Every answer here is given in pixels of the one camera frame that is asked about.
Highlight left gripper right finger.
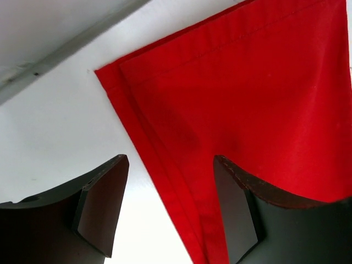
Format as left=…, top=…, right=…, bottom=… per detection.
left=213, top=155, right=351, bottom=263

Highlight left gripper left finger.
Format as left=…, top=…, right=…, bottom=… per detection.
left=1, top=155, right=129, bottom=259

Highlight red trousers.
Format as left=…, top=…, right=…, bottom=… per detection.
left=96, top=1, right=351, bottom=263

